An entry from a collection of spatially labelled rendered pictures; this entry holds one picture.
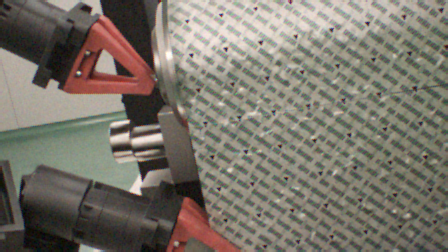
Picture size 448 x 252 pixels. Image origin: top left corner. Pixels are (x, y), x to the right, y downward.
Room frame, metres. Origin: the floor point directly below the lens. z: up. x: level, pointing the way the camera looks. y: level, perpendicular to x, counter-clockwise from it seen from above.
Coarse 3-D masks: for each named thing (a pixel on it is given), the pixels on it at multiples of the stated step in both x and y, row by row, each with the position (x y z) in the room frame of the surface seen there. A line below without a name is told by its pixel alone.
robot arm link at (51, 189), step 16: (32, 176) 0.72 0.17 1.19; (48, 176) 0.73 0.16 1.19; (64, 176) 0.73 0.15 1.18; (80, 176) 0.74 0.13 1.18; (32, 192) 0.72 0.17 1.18; (48, 192) 0.72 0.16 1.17; (64, 192) 0.72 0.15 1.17; (80, 192) 0.72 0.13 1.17; (32, 208) 0.71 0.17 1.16; (48, 208) 0.71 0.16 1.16; (64, 208) 0.71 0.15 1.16; (80, 208) 0.72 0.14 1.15; (32, 224) 0.72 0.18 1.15; (48, 224) 0.71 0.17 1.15; (64, 224) 0.71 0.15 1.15; (32, 240) 0.74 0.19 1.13; (48, 240) 0.74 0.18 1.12; (64, 240) 0.75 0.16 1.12
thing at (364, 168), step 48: (384, 96) 0.69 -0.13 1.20; (432, 96) 0.69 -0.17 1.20; (192, 144) 0.72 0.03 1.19; (240, 144) 0.71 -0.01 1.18; (288, 144) 0.71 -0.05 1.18; (336, 144) 0.70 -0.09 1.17; (384, 144) 0.70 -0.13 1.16; (432, 144) 0.69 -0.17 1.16; (240, 192) 0.71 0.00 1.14; (288, 192) 0.71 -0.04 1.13; (336, 192) 0.70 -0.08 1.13; (384, 192) 0.70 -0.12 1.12; (432, 192) 0.69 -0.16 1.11; (240, 240) 0.72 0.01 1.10; (288, 240) 0.71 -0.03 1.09; (336, 240) 0.70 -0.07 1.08; (384, 240) 0.70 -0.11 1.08; (432, 240) 0.69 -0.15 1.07
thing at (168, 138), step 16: (160, 112) 0.80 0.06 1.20; (144, 128) 0.82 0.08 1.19; (160, 128) 0.80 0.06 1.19; (176, 128) 0.80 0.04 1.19; (144, 144) 0.81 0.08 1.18; (160, 144) 0.81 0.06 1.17; (176, 144) 0.80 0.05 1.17; (144, 160) 0.82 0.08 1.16; (176, 160) 0.80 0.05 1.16; (192, 160) 0.80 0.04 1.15; (160, 176) 0.83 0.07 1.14; (176, 176) 0.80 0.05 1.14; (192, 176) 0.80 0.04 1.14; (144, 192) 0.80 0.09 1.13; (176, 192) 0.80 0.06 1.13; (192, 192) 0.80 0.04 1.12; (192, 240) 0.81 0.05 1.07
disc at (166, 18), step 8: (168, 0) 0.75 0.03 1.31; (168, 8) 0.74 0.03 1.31; (168, 16) 0.73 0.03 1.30; (168, 24) 0.73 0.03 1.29; (168, 32) 0.72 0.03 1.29; (168, 40) 0.72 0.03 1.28; (168, 48) 0.72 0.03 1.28; (168, 56) 0.71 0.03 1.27; (168, 64) 0.71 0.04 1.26; (176, 72) 0.72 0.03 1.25; (176, 80) 0.71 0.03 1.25; (176, 88) 0.71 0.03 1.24; (176, 96) 0.71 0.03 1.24; (184, 112) 0.72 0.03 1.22; (184, 120) 0.72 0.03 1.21
